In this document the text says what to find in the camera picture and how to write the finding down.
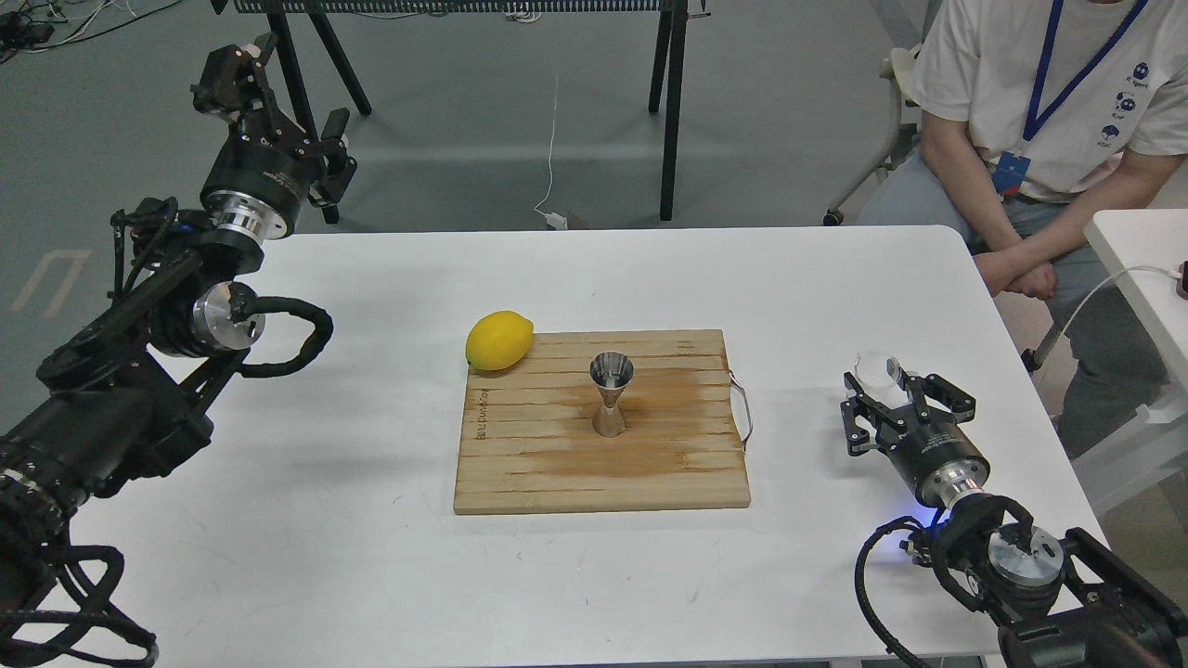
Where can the person in white shirt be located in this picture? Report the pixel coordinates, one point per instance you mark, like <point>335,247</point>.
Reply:
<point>1036,116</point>

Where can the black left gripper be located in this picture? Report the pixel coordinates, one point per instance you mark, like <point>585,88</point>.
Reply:
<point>234,87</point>

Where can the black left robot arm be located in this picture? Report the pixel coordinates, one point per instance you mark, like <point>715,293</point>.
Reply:
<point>128,396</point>

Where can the wooden cutting board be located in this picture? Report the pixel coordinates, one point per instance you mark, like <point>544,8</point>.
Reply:
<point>527,444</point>

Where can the red phone on side table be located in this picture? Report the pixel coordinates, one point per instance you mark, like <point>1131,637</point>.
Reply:
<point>1182,281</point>

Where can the grey office chair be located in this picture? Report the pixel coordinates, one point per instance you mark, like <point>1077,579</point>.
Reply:
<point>896,69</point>

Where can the yellow lemon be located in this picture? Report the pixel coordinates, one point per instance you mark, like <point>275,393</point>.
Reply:
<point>498,340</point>

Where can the steel double jigger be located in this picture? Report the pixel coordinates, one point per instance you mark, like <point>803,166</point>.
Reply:
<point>611,371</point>

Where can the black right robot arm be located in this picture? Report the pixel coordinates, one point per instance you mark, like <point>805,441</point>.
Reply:
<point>1056,601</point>

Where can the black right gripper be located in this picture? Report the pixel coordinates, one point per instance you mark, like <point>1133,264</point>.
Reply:
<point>923,441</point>

